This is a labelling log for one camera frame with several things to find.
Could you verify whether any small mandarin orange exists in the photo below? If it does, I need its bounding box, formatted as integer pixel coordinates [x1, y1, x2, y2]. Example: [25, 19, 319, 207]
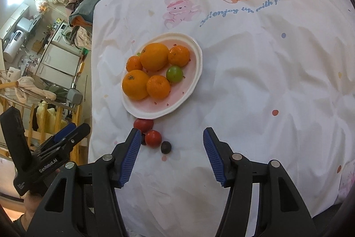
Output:
[146, 75, 171, 100]
[168, 44, 191, 67]
[126, 55, 143, 72]

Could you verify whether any large orange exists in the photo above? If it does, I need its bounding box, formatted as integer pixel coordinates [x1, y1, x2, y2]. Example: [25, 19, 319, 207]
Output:
[140, 43, 170, 72]
[122, 70, 150, 101]

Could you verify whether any pink strawberry plate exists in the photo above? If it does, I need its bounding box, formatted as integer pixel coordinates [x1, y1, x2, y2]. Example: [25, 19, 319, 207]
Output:
[121, 32, 203, 119]

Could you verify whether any white printed blanket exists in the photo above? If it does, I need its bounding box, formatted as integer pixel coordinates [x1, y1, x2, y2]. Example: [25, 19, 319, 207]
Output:
[87, 0, 355, 237]

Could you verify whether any white water heater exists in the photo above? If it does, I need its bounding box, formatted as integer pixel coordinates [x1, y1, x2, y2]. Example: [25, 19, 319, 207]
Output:
[3, 30, 25, 62]

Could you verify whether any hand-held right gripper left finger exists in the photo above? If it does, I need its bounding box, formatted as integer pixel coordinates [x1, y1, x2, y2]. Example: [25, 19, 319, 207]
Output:
[26, 128, 142, 237]

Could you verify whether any white floor cabinet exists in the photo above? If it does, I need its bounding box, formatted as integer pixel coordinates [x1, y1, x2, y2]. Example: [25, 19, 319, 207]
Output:
[35, 41, 84, 88]

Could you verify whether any white washing machine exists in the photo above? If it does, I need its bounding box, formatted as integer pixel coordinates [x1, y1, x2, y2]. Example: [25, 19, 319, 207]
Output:
[51, 23, 73, 46]

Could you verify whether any hanging plastic bag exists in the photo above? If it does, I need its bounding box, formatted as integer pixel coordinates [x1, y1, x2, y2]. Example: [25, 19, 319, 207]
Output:
[35, 0, 50, 14]

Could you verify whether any pink towel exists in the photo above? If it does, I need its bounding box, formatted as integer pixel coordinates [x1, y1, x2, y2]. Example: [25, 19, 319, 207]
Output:
[14, 76, 60, 104]

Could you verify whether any person's left hand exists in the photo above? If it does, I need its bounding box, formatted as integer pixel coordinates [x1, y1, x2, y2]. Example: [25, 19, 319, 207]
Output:
[24, 193, 42, 226]

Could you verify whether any red plum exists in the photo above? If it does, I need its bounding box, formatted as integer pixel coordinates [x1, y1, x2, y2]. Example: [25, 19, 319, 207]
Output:
[145, 130, 162, 148]
[133, 118, 154, 133]

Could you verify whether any floral hanging cloth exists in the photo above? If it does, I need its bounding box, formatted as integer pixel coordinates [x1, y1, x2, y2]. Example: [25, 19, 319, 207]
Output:
[73, 26, 93, 49]

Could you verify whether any wooden rack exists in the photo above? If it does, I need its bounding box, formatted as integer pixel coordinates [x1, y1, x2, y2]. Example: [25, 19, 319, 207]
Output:
[0, 82, 84, 160]

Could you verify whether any steel range hood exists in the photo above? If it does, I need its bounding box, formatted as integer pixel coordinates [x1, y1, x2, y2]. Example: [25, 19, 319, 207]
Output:
[17, 17, 39, 39]

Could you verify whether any green plum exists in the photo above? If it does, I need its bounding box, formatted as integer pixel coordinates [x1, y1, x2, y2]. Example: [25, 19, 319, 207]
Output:
[166, 65, 183, 83]

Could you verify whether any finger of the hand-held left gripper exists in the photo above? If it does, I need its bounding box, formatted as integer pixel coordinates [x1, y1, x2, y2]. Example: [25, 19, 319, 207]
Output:
[36, 123, 77, 155]
[41, 124, 91, 155]

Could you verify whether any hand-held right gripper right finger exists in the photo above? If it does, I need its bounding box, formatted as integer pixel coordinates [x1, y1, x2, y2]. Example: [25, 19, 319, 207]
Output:
[203, 127, 314, 237]

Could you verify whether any teal pillow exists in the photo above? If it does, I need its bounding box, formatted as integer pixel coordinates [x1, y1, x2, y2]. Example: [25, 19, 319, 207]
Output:
[69, 0, 125, 28]

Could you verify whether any white wall cabinet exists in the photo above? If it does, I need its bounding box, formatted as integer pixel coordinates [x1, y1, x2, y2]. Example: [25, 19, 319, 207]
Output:
[0, 2, 30, 32]

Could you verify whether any pink patterned cloth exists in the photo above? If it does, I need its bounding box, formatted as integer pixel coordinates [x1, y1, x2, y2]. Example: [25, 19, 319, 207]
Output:
[337, 161, 355, 199]

